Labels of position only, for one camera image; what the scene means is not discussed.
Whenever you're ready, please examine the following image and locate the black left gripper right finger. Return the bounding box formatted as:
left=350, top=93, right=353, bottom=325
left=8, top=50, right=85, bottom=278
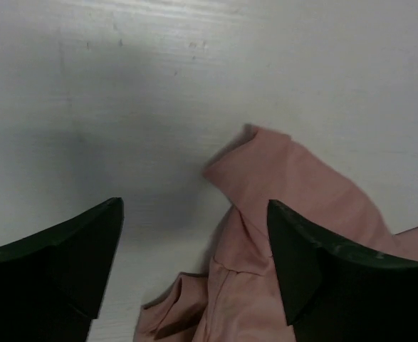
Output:
left=267, top=200, right=418, bottom=341

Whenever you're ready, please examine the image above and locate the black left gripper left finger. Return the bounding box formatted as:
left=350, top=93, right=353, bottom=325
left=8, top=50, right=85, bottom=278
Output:
left=0, top=197, right=124, bottom=341

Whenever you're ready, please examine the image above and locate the pink t shirt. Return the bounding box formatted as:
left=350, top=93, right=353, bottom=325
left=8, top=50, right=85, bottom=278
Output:
left=134, top=125, right=418, bottom=341

